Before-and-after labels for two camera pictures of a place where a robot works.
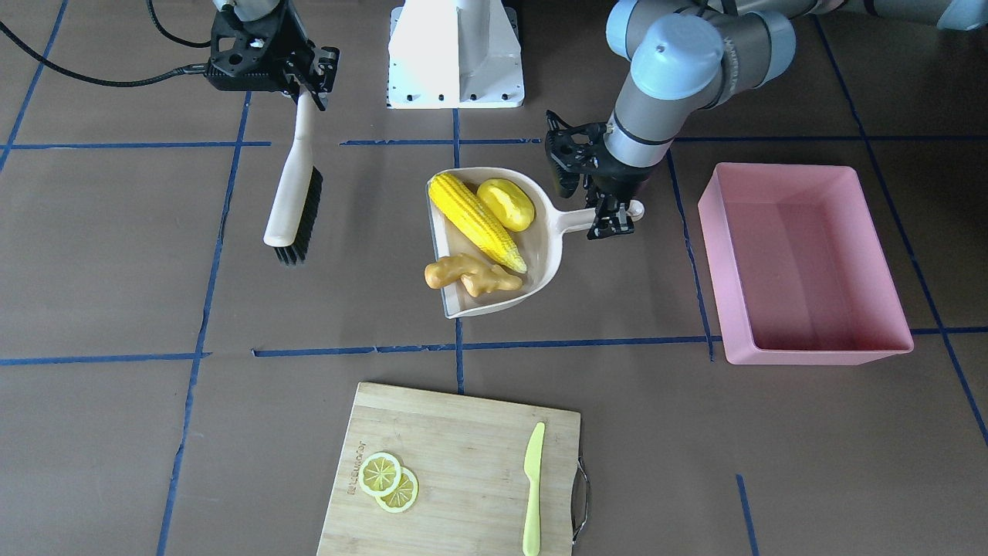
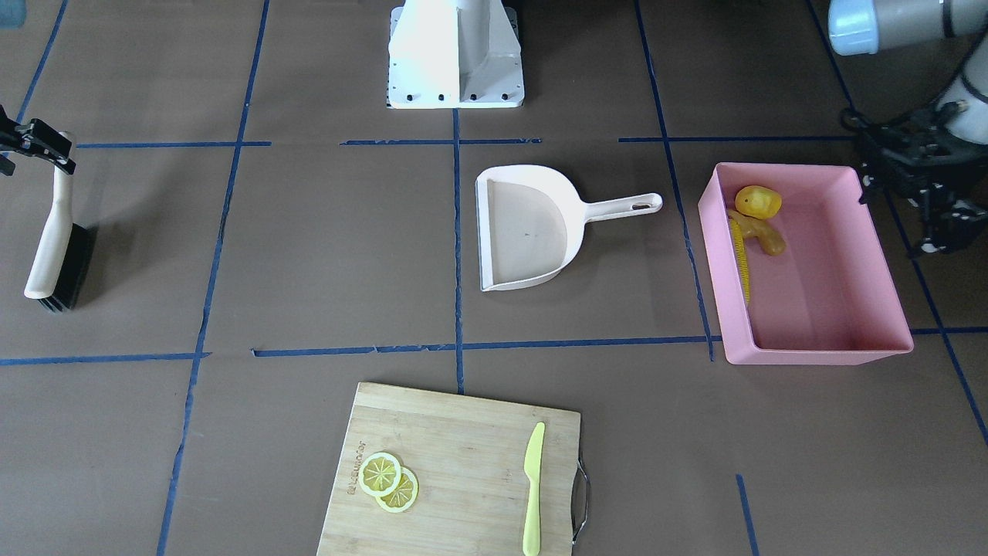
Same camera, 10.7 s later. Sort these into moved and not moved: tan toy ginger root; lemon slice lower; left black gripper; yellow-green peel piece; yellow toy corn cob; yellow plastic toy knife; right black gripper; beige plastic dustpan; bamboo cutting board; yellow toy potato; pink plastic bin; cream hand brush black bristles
Moved: left black gripper; yellow toy corn cob; yellow toy potato; tan toy ginger root; cream hand brush black bristles; beige plastic dustpan; right black gripper
Not moved: yellow-green peel piece; yellow plastic toy knife; pink plastic bin; lemon slice lower; bamboo cutting board
